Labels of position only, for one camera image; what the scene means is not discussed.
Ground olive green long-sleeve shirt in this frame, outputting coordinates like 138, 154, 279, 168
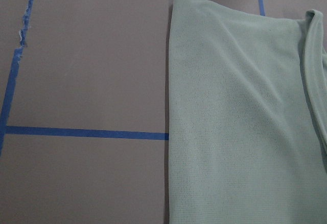
169, 0, 326, 223

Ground blue tape grid lines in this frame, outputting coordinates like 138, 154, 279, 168
0, 0, 266, 156

